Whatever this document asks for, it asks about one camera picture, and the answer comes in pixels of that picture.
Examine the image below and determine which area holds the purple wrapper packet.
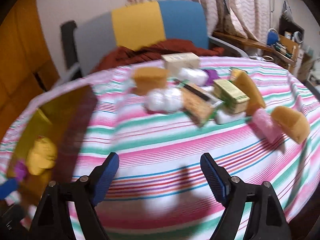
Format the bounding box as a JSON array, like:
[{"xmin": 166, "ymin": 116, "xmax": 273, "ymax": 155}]
[{"xmin": 14, "ymin": 160, "xmax": 27, "ymax": 182}]

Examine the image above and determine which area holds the yellow knitted cloth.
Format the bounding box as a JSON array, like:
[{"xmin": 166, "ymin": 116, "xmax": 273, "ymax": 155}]
[{"xmin": 26, "ymin": 136, "xmax": 57, "ymax": 176}]

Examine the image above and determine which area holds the pink sponge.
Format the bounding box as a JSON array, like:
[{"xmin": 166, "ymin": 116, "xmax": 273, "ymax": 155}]
[{"xmin": 252, "ymin": 108, "xmax": 282, "ymax": 144}]

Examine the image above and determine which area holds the yellow sponge chunk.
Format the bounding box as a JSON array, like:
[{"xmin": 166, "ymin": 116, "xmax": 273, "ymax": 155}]
[{"xmin": 271, "ymin": 106, "xmax": 310, "ymax": 144}]

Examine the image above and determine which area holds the green yellow small box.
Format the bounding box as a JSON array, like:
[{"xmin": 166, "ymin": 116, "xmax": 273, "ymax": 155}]
[{"xmin": 213, "ymin": 79, "xmax": 249, "ymax": 114}]

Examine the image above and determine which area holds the cracker packet black stripe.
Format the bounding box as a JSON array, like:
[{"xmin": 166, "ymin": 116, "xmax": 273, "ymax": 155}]
[{"xmin": 178, "ymin": 80, "xmax": 223, "ymax": 127}]

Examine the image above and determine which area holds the yellow sponge wedge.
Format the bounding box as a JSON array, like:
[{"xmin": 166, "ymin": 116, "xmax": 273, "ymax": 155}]
[{"xmin": 229, "ymin": 73, "xmax": 266, "ymax": 116}]

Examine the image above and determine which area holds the white plastic bag bundle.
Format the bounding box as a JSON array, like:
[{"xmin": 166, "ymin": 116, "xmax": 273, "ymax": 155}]
[
  {"xmin": 177, "ymin": 68, "xmax": 209, "ymax": 86},
  {"xmin": 145, "ymin": 87, "xmax": 183, "ymax": 113}
]

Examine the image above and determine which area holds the yellow sponge block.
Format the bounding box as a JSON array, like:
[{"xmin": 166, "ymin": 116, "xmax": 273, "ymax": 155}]
[{"xmin": 132, "ymin": 67, "xmax": 169, "ymax": 95}]

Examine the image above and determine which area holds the striped pink green tablecloth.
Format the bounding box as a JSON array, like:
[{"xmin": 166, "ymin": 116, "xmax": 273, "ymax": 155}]
[{"xmin": 1, "ymin": 57, "xmax": 319, "ymax": 239}]

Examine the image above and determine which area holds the wooden wardrobe door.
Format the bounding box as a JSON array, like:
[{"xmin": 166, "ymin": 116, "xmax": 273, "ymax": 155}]
[{"xmin": 1, "ymin": 0, "xmax": 59, "ymax": 136}]

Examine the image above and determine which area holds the purple cloth piece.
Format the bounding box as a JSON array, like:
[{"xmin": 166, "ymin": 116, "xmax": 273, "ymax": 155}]
[{"xmin": 203, "ymin": 69, "xmax": 220, "ymax": 86}]

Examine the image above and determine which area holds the wooden side table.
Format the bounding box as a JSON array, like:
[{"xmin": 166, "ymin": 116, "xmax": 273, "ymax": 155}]
[{"xmin": 213, "ymin": 31, "xmax": 296, "ymax": 66}]

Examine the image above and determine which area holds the grey yellow blue chair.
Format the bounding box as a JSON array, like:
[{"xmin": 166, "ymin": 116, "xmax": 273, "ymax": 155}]
[{"xmin": 60, "ymin": 0, "xmax": 247, "ymax": 80}]

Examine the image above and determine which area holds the cream cardboard box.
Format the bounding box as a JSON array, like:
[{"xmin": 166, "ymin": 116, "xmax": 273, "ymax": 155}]
[{"xmin": 161, "ymin": 53, "xmax": 200, "ymax": 76}]

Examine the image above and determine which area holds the dark red jacket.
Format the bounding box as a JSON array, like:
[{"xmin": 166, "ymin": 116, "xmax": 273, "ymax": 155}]
[{"xmin": 91, "ymin": 38, "xmax": 225, "ymax": 73}]

